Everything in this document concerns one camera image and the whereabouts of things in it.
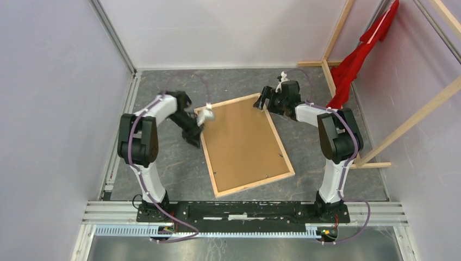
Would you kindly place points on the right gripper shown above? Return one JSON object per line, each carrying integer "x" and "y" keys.
{"x": 269, "y": 93}

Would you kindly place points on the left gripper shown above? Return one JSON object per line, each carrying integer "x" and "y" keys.
{"x": 192, "y": 134}

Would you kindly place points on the white wooden picture frame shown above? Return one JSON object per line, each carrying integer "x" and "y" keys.
{"x": 212, "y": 173}

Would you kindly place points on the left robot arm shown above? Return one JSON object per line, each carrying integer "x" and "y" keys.
{"x": 138, "y": 142}

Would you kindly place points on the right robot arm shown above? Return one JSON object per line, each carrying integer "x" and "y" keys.
{"x": 339, "y": 136}

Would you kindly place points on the red cloth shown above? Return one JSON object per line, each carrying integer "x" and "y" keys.
{"x": 346, "y": 72}

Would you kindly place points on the wooden beam rack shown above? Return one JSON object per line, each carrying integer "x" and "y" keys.
{"x": 326, "y": 64}

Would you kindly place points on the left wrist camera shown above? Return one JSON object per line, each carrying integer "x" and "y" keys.
{"x": 205, "y": 114}

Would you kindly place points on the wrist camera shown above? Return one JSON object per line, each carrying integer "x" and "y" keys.
{"x": 282, "y": 78}
{"x": 205, "y": 114}

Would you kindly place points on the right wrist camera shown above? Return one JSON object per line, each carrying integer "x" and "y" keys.
{"x": 282, "y": 78}

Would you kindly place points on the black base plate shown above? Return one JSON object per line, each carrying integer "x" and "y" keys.
{"x": 243, "y": 216}

